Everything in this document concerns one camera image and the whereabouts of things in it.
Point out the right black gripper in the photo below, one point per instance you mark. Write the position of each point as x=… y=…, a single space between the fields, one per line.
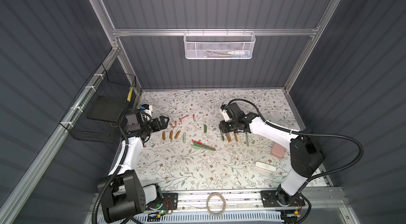
x=229 y=126

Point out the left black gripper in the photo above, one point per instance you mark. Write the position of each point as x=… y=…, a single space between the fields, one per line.
x=158 y=122

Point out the dark green marker pen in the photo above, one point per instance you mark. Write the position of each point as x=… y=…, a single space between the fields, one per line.
x=222 y=136

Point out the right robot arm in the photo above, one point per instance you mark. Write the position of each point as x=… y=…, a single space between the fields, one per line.
x=306 y=155

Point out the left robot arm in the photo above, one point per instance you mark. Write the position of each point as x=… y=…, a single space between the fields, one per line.
x=121 y=195

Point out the floral table mat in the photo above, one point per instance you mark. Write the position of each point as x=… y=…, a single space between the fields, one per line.
x=174 y=165

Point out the pink pencil case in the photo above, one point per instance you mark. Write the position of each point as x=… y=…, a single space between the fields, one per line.
x=278 y=151

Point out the white rectangular eraser box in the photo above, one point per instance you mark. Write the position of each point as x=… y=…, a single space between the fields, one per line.
x=265 y=167

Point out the roll of clear tape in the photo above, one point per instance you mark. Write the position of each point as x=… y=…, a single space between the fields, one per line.
x=216 y=204

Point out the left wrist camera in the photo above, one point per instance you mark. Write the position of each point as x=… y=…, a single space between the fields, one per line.
x=146 y=108

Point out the black wire basket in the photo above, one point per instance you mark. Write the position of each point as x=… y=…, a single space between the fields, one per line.
x=95 y=115

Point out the white wire mesh basket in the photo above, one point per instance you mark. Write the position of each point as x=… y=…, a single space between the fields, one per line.
x=219 y=45

